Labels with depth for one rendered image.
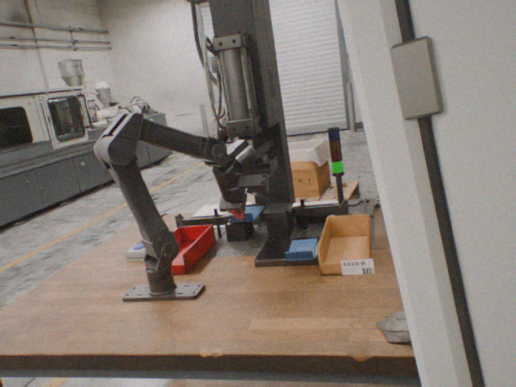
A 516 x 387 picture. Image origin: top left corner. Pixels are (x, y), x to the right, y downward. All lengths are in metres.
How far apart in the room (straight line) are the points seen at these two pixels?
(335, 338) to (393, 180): 0.69
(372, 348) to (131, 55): 11.68
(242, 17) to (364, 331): 0.96
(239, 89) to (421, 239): 1.17
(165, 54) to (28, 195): 5.94
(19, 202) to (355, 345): 6.30
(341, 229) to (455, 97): 1.16
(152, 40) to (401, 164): 11.81
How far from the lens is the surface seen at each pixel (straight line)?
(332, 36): 10.60
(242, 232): 1.47
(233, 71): 1.40
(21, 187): 6.99
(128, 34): 12.34
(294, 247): 1.30
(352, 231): 1.39
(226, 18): 1.50
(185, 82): 11.67
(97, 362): 1.07
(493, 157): 0.25
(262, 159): 1.42
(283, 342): 0.93
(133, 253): 1.50
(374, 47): 0.25
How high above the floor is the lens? 1.38
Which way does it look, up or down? 14 degrees down
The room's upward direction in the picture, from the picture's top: 9 degrees counter-clockwise
